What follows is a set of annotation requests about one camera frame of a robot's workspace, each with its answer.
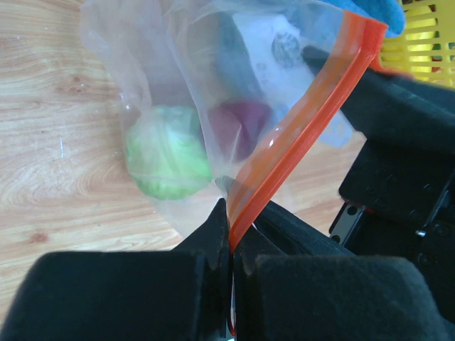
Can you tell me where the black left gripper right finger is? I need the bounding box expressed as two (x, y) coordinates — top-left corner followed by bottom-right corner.
(234, 202), (454, 340)

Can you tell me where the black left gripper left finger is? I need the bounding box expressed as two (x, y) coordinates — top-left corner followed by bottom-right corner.
(1, 200), (229, 340)

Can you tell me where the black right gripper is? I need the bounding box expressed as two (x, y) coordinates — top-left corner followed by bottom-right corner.
(300, 44), (455, 317)

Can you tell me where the green cabbage toy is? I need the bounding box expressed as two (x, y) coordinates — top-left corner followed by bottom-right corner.
(125, 105), (213, 200)

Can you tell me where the purple eggplant toy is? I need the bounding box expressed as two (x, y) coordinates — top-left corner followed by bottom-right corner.
(208, 100), (272, 163)

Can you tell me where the clear zip top bag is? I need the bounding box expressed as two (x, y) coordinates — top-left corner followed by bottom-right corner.
(80, 1), (387, 249)

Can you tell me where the yellow plastic basket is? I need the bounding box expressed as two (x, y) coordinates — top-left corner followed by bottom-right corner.
(378, 0), (454, 89)

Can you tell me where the blue crumpled cloth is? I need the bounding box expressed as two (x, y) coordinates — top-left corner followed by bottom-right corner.
(255, 0), (406, 39)

